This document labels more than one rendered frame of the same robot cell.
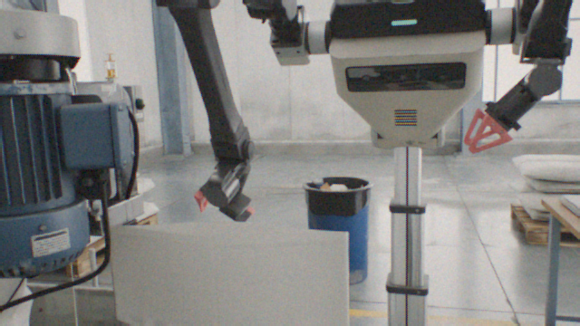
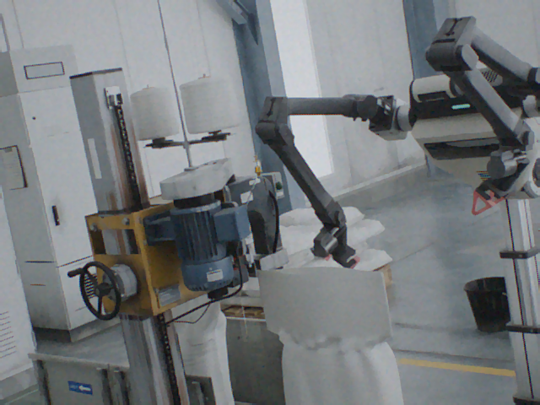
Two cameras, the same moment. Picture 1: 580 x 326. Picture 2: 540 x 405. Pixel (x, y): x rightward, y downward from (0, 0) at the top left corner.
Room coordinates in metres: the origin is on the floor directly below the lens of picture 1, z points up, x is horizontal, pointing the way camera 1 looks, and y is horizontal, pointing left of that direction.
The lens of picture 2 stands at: (-1.40, -1.04, 1.65)
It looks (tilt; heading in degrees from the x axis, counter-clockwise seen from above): 8 degrees down; 30
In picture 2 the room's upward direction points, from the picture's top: 10 degrees counter-clockwise
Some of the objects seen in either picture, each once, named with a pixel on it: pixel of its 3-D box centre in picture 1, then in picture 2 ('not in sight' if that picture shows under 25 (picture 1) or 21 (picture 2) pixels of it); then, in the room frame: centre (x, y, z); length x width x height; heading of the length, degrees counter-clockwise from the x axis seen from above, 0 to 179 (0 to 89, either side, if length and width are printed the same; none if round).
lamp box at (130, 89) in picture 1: (124, 104); (270, 186); (1.19, 0.42, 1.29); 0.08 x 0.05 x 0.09; 77
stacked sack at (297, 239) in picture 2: not in sight; (288, 240); (3.62, 1.72, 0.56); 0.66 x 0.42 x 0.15; 167
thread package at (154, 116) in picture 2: not in sight; (153, 113); (0.86, 0.61, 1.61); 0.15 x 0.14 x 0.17; 77
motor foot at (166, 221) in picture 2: not in sight; (170, 227); (0.64, 0.47, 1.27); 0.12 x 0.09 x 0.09; 167
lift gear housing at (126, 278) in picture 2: not in sight; (118, 283); (0.55, 0.63, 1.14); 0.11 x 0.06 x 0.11; 77
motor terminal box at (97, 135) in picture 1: (100, 142); (233, 228); (0.68, 0.28, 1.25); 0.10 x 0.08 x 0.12; 12
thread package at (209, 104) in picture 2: not in sight; (210, 105); (0.80, 0.36, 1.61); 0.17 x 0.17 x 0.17
